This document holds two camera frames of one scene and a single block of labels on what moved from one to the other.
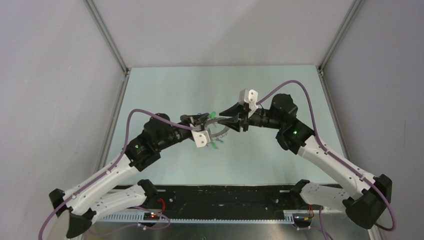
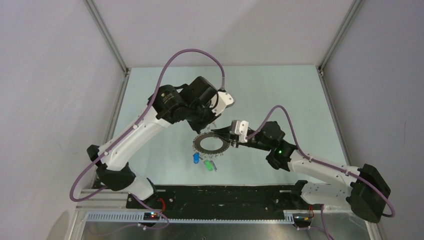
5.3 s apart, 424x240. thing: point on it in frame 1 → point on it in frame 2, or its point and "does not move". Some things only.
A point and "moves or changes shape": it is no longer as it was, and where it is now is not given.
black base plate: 223,201 does not move
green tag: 214,145 → 209,165
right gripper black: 238,111 → 225,132
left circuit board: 151,216 does not move
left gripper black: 192,121 → 198,126
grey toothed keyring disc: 218,135 moves or changes shape
